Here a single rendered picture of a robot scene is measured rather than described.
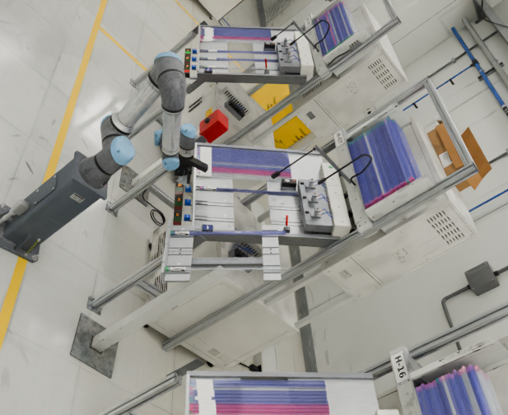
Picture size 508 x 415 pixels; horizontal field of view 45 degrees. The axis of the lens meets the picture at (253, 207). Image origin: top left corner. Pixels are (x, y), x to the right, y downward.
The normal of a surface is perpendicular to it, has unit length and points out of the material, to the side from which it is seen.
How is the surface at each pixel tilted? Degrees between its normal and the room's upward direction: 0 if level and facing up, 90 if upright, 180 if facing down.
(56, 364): 0
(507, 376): 90
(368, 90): 90
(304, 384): 45
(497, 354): 90
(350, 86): 90
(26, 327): 0
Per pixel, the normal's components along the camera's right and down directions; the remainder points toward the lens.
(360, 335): -0.64, -0.55
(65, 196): 0.12, 0.72
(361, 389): 0.10, -0.74
